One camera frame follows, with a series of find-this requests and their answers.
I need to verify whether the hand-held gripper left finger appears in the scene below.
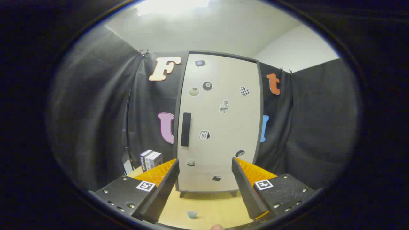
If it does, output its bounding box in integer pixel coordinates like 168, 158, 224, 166
88, 158, 180, 224

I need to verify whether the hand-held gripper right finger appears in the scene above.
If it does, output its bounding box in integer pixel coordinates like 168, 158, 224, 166
231, 157, 320, 221

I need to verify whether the white cabinet door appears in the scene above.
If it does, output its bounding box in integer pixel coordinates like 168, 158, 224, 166
176, 53, 262, 193

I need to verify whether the black door handle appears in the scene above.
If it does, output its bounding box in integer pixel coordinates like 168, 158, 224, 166
181, 112, 191, 147

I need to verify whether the white spine book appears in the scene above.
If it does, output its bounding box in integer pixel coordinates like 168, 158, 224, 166
144, 151, 158, 170

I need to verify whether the thin black stand pole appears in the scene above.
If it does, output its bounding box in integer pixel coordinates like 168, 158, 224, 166
123, 89, 135, 173

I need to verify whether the dark grey cabinet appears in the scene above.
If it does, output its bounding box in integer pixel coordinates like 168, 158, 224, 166
173, 50, 264, 198

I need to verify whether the black backdrop cloth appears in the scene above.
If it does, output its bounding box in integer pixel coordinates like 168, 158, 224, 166
48, 27, 360, 192

